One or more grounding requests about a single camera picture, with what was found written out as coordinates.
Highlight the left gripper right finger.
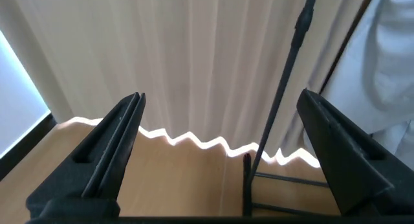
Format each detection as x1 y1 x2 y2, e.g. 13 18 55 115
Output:
296 88 414 217

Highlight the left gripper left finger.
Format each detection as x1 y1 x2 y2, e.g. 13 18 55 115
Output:
25 92 147 219

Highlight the pale grey garment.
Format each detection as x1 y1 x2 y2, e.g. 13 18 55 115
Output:
302 0 414 172

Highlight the black clothes rack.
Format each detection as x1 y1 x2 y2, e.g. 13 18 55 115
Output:
242 0 331 218

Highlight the beige curtain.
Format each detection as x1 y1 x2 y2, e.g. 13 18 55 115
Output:
0 0 373 168

